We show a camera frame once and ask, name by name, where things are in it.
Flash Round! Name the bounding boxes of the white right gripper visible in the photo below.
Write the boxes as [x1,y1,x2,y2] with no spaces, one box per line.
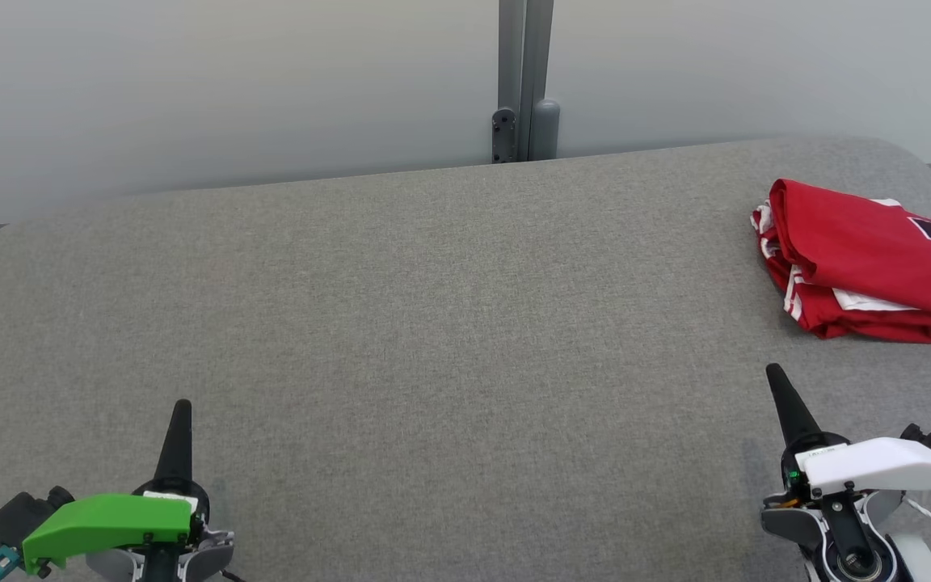
[765,363,931,500]

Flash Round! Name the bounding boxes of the red shorts white stripes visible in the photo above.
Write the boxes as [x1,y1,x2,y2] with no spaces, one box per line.
[751,202,931,344]

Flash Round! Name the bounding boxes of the grey metal partition post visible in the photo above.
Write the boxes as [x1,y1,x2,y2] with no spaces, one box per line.
[491,0,561,164]

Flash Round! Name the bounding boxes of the dark grey post bracket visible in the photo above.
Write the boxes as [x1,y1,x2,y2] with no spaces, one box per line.
[491,108,517,164]

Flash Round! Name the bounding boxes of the red t-shirt white sleeves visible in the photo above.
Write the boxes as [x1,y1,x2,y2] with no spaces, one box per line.
[767,179,931,324]

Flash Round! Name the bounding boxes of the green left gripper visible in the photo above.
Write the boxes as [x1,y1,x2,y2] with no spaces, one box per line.
[23,399,210,576]

